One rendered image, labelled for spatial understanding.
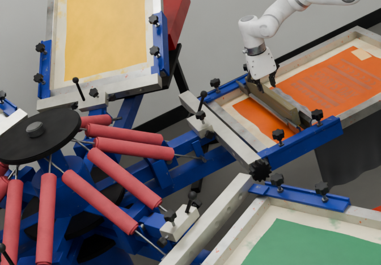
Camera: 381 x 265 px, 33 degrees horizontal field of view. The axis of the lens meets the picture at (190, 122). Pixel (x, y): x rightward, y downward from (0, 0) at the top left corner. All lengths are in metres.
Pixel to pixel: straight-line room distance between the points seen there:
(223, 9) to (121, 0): 1.60
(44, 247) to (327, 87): 1.28
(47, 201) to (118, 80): 0.89
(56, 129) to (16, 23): 2.05
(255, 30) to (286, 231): 0.75
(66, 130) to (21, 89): 2.17
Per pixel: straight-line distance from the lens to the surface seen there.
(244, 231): 2.04
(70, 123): 2.25
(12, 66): 4.31
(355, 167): 2.63
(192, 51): 4.59
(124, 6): 3.09
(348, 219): 1.99
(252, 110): 2.65
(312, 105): 2.57
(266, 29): 2.33
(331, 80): 2.70
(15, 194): 2.20
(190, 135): 2.45
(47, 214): 2.10
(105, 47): 3.01
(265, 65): 2.46
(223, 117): 2.60
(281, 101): 2.44
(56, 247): 2.24
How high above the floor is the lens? 2.28
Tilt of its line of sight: 29 degrees down
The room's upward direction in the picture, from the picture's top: 20 degrees counter-clockwise
